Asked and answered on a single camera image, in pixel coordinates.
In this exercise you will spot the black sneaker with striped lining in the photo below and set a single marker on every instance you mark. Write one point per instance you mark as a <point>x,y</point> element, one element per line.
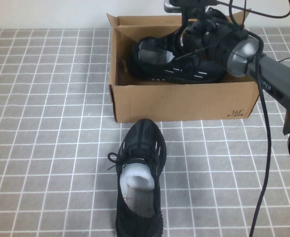
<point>159,66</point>

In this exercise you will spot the brown cardboard shoe box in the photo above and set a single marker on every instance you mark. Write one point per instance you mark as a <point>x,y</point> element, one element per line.
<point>184,103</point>

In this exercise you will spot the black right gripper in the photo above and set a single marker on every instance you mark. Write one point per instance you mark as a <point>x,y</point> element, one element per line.
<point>209,37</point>

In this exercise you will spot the black sneaker with bow lace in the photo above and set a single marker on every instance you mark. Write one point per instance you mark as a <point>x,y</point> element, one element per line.
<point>141,138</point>

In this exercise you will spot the white foam shoe stuffing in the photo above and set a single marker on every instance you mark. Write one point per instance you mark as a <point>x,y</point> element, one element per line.
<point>135,177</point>
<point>170,56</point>

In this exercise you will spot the grey checked table cover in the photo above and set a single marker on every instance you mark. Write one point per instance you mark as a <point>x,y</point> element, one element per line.
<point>36,123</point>

